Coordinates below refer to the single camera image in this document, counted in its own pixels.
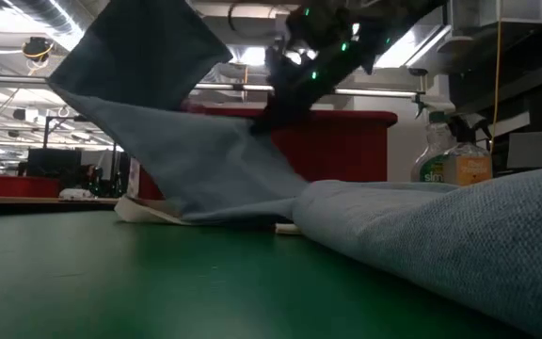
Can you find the spray bottle with green label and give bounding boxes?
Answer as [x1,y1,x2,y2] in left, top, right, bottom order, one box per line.
[409,93,458,184]

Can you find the black monitor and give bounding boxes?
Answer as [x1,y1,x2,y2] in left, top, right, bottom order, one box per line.
[25,147,83,180]

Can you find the silver ventilation duct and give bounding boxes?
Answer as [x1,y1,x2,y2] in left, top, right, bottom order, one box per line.
[7,0,87,48]

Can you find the light blue towel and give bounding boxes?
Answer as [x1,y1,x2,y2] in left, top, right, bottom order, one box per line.
[47,0,542,338]

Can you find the light wooden table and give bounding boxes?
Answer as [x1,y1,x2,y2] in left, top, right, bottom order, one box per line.
[0,196,121,213]

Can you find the red plastic laundry bin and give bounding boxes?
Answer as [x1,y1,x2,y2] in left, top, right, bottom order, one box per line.
[136,101,399,202]

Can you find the red background table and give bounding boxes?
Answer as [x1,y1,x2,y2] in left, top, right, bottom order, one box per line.
[0,172,61,199]

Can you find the long ceiling light bar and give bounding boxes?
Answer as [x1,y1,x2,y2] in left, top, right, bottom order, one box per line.
[0,73,276,92]

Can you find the black metal stand frame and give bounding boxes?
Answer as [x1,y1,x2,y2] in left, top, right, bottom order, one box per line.
[42,115,120,197]

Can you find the pump bottle with orange label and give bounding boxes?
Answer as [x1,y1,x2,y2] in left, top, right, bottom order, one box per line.
[442,112,494,187]

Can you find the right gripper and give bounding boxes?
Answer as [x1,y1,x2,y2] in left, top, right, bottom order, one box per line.
[249,41,371,137]

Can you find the small white cloth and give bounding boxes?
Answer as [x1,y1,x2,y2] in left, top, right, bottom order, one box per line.
[57,186,97,202]

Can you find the cream printed tote bag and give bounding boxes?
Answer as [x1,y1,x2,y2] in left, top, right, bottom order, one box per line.
[113,195,303,235]

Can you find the yellow cable reel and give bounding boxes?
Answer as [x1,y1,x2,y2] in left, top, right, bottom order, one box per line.
[21,36,55,63]

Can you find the bright ceiling light panel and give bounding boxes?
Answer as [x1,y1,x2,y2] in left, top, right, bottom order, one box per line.
[232,45,267,67]

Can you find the green table mat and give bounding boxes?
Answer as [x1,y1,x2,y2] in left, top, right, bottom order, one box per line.
[0,209,542,339]

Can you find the person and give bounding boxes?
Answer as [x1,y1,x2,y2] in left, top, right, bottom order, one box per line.
[61,163,115,199]

